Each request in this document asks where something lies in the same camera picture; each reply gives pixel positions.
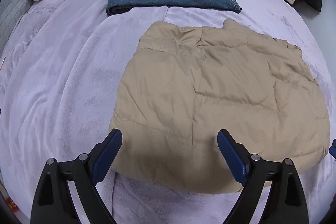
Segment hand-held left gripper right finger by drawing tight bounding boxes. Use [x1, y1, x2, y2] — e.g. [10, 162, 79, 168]
[217, 129, 310, 224]

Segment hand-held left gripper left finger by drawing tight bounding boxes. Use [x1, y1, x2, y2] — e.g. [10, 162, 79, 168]
[30, 128, 123, 224]

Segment tan puffer jacket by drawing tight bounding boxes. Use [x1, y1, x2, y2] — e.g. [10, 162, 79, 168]
[109, 18, 331, 194]

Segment lilac bed blanket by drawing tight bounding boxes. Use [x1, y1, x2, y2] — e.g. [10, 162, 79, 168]
[0, 0, 336, 224]

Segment red packet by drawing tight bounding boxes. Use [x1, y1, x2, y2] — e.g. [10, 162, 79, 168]
[7, 198, 19, 214]

